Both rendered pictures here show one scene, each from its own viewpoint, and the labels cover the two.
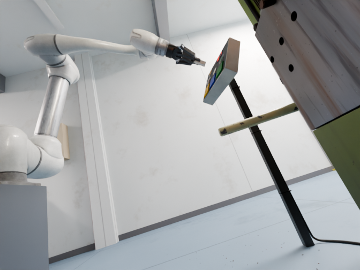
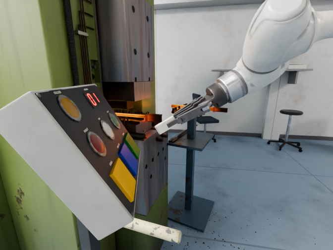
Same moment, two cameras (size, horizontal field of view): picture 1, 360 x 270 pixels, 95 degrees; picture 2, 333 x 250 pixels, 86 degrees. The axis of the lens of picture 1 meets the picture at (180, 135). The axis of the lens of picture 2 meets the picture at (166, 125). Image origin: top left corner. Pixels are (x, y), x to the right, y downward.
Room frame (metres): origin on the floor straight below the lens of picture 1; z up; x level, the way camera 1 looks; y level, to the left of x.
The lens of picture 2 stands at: (1.35, -0.10, 1.22)
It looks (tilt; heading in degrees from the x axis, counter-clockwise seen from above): 15 degrees down; 194
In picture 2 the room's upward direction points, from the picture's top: straight up
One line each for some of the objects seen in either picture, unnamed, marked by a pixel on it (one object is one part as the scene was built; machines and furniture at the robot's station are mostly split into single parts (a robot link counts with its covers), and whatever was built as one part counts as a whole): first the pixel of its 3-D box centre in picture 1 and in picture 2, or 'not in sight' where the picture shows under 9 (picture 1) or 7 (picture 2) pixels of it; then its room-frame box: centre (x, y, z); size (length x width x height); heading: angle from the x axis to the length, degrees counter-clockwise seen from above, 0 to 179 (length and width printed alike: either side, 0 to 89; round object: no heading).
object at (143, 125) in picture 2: not in sight; (113, 122); (0.40, -0.68, 0.96); 0.42 x 0.20 x 0.09; 85
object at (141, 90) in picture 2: not in sight; (110, 89); (0.40, -0.68, 1.15); 0.42 x 0.20 x 0.10; 85
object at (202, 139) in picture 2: not in sight; (191, 139); (-0.12, -0.26, 0.71); 0.40 x 0.30 x 0.02; 168
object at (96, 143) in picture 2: not in sight; (96, 144); (1.05, -0.32, 1.09); 0.05 x 0.03 x 0.04; 175
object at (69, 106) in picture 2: not in sight; (70, 108); (1.07, -0.36, 1.16); 0.05 x 0.03 x 0.04; 175
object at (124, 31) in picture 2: not in sight; (111, 44); (0.36, -0.68, 1.40); 0.42 x 0.39 x 0.40; 85
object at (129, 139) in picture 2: (220, 69); (131, 145); (0.85, -0.35, 1.01); 0.07 x 0.05 x 0.07; 20
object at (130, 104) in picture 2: not in sight; (108, 102); (0.37, -0.72, 1.07); 0.30 x 0.07 x 0.06; 85
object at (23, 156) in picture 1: (4, 151); not in sight; (0.60, 0.71, 0.77); 0.18 x 0.16 x 0.22; 7
